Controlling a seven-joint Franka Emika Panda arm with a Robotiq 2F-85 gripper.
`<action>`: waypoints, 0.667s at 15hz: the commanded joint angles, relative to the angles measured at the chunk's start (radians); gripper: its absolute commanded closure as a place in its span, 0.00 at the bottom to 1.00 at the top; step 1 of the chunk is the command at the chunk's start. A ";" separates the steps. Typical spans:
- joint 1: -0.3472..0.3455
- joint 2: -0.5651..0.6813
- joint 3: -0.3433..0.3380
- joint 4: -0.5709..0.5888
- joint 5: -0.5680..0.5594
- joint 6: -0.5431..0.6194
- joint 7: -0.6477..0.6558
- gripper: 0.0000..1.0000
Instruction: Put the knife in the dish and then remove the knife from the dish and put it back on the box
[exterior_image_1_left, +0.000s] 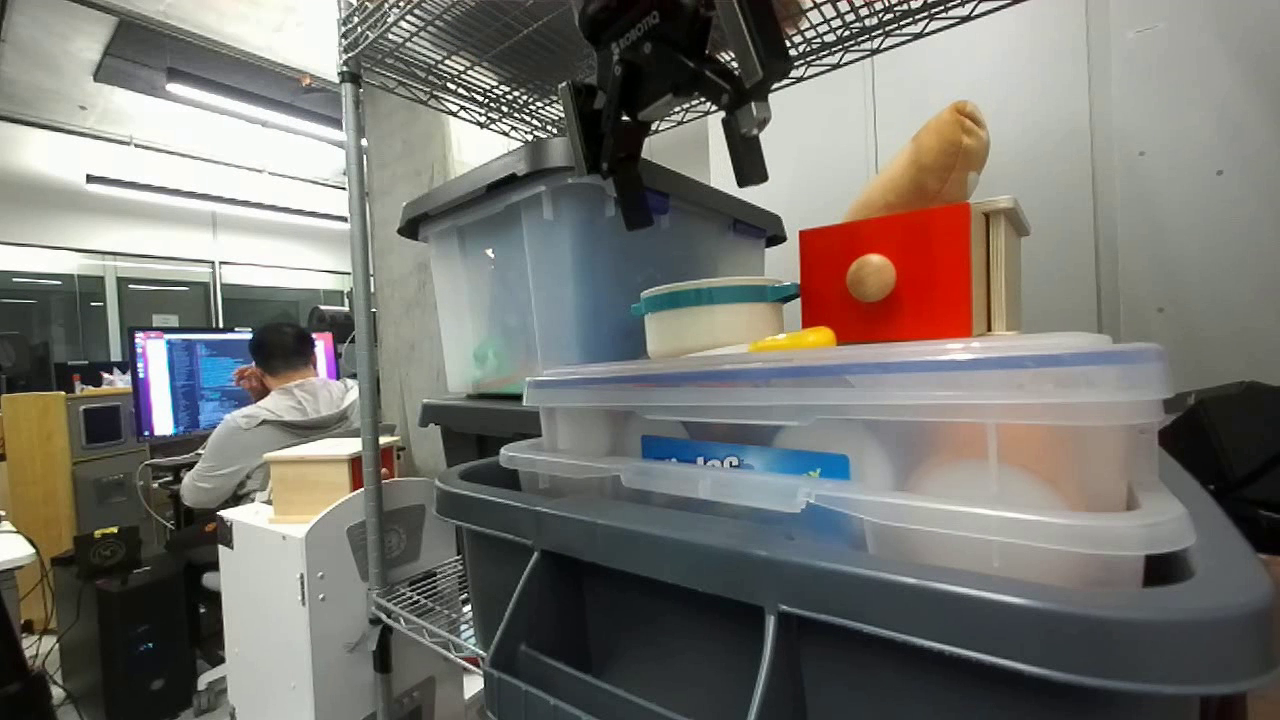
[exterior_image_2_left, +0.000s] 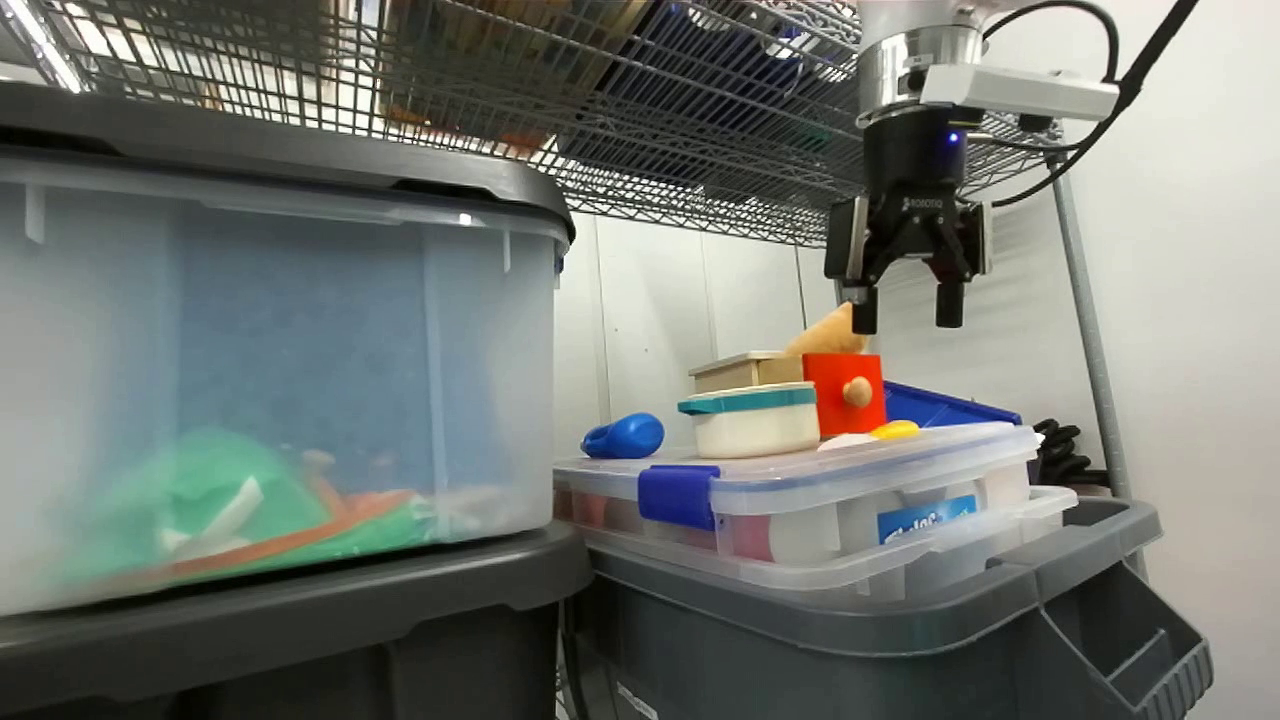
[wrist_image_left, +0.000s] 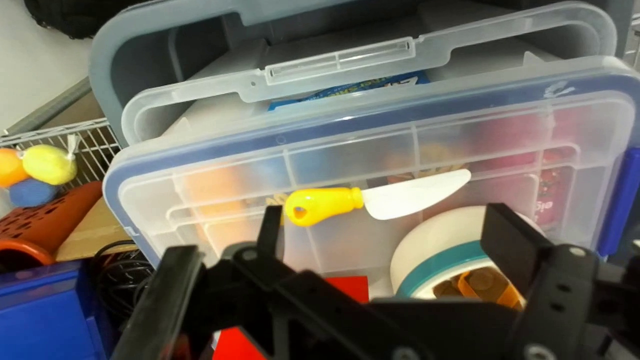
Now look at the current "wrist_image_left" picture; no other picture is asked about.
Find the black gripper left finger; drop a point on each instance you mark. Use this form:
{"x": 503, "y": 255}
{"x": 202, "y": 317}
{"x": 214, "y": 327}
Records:
{"x": 161, "y": 301}

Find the clear compartment organiser blue latches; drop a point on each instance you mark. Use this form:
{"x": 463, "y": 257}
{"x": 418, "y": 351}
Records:
{"x": 466, "y": 146}

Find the orange toy ball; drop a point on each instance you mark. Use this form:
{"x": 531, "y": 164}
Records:
{"x": 10, "y": 169}

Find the cream dish with teal rim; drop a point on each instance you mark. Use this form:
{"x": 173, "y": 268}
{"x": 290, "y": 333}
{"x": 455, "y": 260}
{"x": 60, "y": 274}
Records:
{"x": 432, "y": 247}

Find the brown perforated plastic basket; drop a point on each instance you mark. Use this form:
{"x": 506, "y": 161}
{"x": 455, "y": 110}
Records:
{"x": 46, "y": 227}

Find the yellow toy ball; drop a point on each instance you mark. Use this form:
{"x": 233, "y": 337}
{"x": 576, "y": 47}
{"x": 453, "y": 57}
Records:
{"x": 50, "y": 164}

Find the blue toy ball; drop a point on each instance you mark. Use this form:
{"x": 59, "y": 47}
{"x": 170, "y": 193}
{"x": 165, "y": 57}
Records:
{"x": 33, "y": 193}

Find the clear plastic lidded container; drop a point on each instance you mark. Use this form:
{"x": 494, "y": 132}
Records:
{"x": 413, "y": 50}

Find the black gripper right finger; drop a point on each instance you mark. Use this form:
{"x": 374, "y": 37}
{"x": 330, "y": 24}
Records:
{"x": 513, "y": 240}

